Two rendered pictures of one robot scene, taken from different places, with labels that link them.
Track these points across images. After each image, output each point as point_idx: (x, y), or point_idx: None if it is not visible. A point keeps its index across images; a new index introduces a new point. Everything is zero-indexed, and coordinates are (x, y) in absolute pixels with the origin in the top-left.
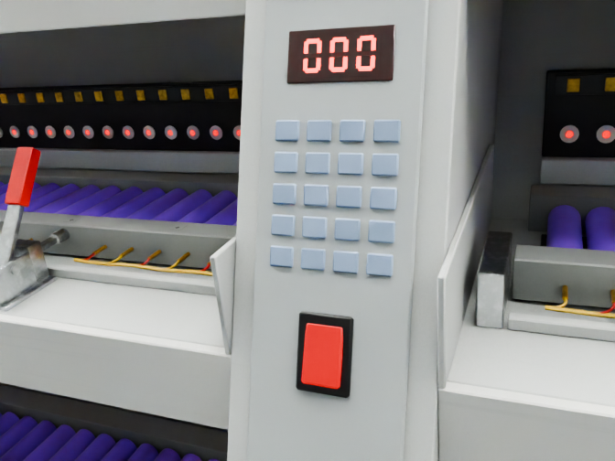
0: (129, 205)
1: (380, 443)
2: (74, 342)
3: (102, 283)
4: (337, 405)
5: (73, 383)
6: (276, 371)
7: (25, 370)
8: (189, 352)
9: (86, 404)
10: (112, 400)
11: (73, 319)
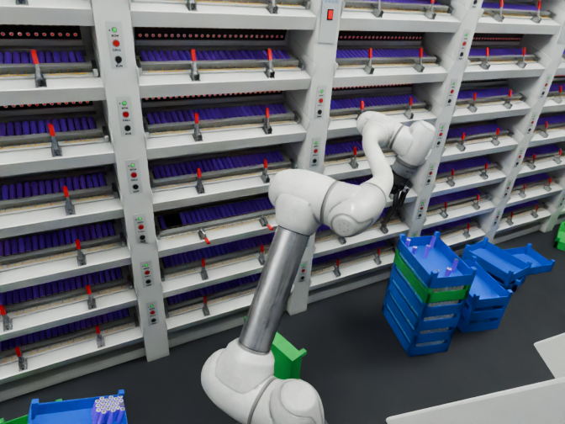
0: None
1: (335, 25)
2: (293, 18)
3: (282, 8)
4: (330, 21)
5: (288, 26)
6: (324, 18)
7: (279, 25)
8: (311, 17)
9: (236, 45)
10: (294, 28)
11: (290, 14)
